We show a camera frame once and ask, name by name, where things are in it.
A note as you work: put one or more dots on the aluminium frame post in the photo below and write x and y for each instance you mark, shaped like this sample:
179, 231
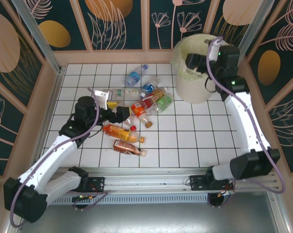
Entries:
37, 31
253, 31

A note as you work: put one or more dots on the clear bottle dark blue label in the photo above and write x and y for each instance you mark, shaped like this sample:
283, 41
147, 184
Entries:
148, 87

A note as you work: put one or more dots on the aluminium side rail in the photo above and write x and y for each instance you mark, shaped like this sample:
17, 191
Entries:
53, 97

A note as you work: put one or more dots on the bottle copper brown label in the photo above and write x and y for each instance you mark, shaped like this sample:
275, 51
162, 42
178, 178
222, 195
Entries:
124, 146

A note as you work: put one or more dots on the clear bottle red cap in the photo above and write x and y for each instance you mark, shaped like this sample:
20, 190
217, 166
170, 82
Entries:
130, 121

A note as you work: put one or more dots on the clear bottle green label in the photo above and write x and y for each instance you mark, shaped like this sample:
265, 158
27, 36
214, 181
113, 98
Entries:
164, 102

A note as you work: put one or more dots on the amber tea bottle red label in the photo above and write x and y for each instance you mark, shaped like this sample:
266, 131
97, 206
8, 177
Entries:
154, 97

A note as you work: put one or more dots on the clear bottle light blue label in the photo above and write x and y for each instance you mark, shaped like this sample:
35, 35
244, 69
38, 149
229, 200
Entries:
133, 78

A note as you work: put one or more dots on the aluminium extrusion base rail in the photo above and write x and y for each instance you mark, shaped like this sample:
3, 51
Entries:
146, 180

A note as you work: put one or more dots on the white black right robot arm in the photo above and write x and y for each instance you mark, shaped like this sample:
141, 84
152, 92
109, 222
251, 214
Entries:
247, 123

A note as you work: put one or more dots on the small green-lit circuit board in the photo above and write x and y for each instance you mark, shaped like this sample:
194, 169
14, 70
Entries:
82, 197

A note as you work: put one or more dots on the grey sheet metal panel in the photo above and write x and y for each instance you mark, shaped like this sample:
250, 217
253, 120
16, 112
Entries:
146, 218

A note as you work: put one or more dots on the orange juice bottle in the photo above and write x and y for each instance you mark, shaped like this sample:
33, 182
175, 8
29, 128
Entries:
119, 133

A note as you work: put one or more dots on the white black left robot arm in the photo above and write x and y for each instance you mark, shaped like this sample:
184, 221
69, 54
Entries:
52, 157

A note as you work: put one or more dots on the cream plastic waste bin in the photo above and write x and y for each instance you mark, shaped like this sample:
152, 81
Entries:
192, 89

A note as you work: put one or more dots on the bottle orange label brown cap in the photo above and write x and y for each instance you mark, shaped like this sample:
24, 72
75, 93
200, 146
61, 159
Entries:
138, 110

